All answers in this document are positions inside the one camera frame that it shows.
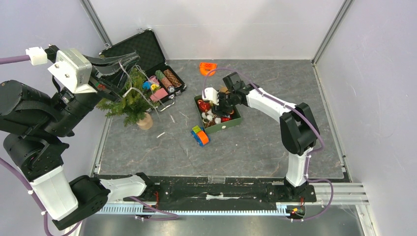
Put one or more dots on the green ornament box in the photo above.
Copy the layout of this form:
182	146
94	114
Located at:
212	123

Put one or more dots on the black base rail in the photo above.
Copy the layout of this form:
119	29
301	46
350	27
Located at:
238	193

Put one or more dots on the orange plastic piece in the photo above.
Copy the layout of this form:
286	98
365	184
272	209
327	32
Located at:
206	67

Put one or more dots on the pink card deck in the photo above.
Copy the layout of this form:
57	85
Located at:
158	95

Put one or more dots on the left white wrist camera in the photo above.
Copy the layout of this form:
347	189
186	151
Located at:
73	70

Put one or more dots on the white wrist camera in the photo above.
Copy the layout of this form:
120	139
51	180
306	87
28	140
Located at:
210	94
73	70

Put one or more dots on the small green christmas tree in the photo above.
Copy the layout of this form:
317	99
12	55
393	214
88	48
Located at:
135	102

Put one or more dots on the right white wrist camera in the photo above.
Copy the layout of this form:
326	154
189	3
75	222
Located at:
210	94

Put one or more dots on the blue dealer button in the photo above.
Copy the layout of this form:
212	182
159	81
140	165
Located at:
147	85

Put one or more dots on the black poker chip case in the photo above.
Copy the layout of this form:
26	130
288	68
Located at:
153	62

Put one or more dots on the blue orange toy car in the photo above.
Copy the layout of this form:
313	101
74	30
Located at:
200	136

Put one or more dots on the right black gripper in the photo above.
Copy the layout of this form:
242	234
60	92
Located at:
223	101

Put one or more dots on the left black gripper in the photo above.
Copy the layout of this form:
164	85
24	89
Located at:
112	80

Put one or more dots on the clear battery box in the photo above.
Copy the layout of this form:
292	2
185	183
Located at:
216	179

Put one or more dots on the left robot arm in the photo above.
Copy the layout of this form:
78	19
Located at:
35	123

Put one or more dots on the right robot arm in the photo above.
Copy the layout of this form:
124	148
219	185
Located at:
298	128

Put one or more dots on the red glitter bauble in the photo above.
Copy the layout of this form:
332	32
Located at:
204	106

